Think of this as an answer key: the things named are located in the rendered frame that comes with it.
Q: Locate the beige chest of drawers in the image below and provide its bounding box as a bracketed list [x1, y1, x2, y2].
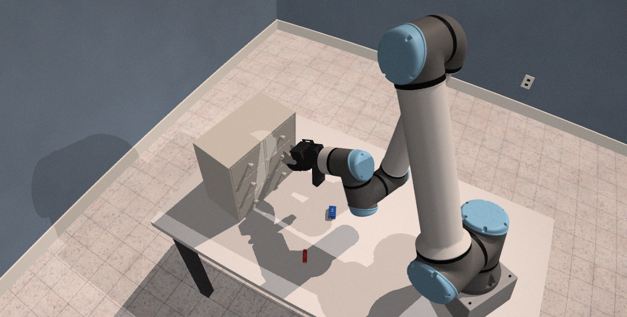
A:
[193, 92, 296, 222]

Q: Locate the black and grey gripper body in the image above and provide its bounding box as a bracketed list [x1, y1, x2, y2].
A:
[290, 139, 324, 171]

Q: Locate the blue nine-volt battery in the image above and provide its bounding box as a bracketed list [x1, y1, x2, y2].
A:
[328, 206, 336, 219]

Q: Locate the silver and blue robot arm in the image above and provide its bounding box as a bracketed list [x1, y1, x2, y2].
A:
[312, 13, 509, 304]

